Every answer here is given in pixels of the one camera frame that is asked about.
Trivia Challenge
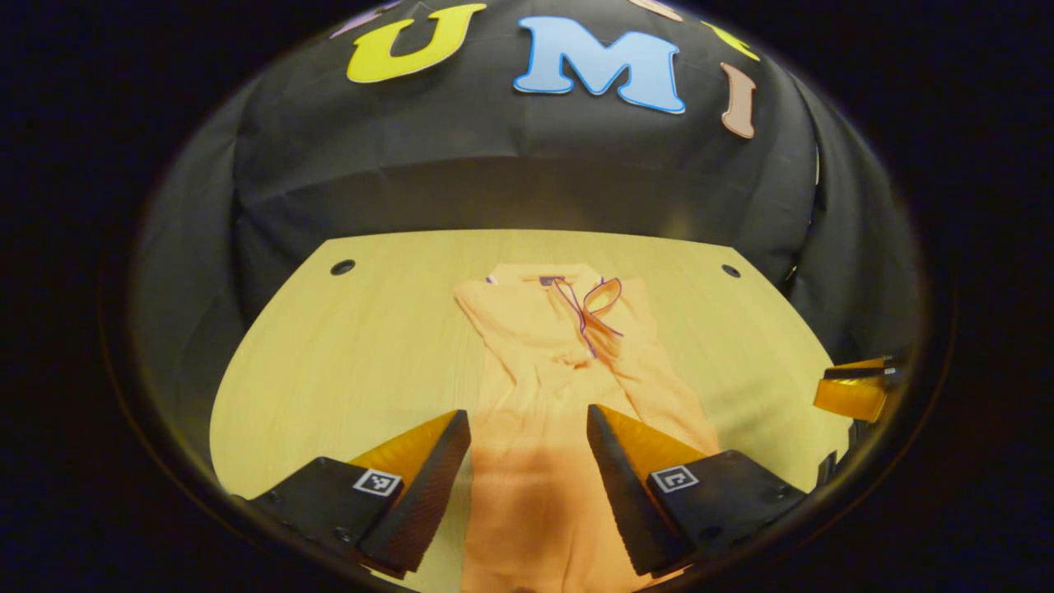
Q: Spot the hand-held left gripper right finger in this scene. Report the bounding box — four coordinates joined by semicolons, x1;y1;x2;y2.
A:
585;403;809;579

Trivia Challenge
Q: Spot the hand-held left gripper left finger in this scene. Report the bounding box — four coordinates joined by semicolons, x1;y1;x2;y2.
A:
243;409;473;580

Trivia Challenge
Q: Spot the orange T-shirt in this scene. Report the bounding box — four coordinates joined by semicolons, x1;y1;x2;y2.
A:
453;264;721;593

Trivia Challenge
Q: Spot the black backdrop cloth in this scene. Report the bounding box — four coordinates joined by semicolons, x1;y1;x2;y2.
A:
128;0;927;495

